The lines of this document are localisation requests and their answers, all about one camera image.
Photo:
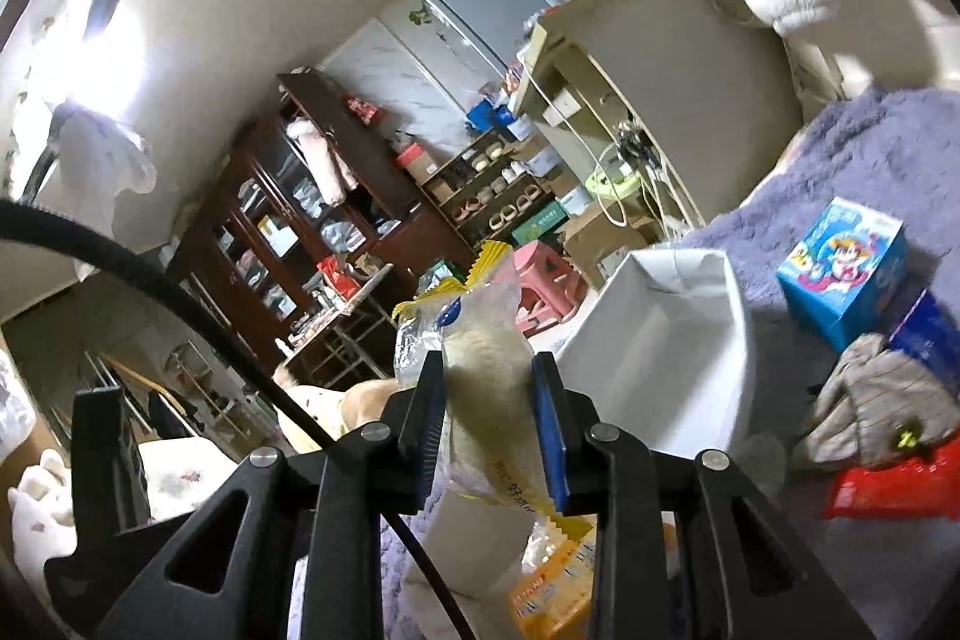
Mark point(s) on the dark wooden cabinet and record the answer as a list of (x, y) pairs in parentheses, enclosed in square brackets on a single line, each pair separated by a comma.
[(310, 236)]

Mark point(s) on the blue snack packet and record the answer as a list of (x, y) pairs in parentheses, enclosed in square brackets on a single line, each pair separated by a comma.
[(918, 325)]

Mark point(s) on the beige wooden desk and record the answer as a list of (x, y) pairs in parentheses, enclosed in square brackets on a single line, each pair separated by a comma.
[(715, 98)]

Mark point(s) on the grey refrigerator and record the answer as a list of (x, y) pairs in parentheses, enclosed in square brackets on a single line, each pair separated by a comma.
[(495, 29)]

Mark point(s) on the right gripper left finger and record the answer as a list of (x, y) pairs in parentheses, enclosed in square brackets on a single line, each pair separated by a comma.
[(281, 532)]

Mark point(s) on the golden dog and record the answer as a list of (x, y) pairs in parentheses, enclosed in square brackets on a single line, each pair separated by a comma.
[(338, 412)]

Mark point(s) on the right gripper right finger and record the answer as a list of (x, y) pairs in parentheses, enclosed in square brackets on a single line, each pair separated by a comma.
[(685, 548)]

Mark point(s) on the grey striped cloth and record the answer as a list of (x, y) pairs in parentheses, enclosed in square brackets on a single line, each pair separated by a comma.
[(878, 406)]

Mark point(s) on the white fabric storage bin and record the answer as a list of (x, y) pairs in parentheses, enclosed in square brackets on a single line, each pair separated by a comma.
[(667, 352)]

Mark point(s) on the purple fluffy blanket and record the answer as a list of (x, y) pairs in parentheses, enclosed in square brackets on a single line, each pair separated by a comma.
[(896, 152)]

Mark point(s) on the orange yellow packet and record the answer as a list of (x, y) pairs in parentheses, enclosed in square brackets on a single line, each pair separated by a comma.
[(553, 602)]

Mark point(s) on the blue cartoon box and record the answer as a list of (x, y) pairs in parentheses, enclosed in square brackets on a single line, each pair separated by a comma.
[(841, 275)]

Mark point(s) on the cardboard box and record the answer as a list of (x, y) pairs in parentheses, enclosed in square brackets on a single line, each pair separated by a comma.
[(596, 247)]

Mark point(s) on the shoe rack shelf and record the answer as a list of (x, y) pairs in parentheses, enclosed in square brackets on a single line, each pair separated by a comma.
[(493, 185)]

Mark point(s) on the red snack packet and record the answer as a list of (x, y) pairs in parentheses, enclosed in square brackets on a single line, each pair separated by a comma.
[(922, 486)]

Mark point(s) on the pink plastic stool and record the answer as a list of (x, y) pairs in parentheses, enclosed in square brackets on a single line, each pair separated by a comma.
[(551, 288)]

